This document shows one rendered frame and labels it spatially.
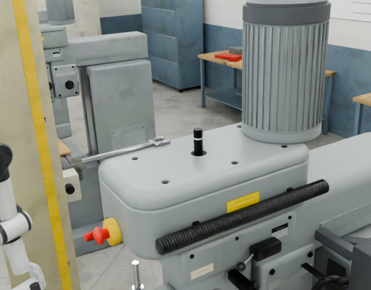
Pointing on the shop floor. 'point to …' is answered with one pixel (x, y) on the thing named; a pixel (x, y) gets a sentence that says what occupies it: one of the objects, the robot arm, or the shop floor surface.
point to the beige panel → (31, 141)
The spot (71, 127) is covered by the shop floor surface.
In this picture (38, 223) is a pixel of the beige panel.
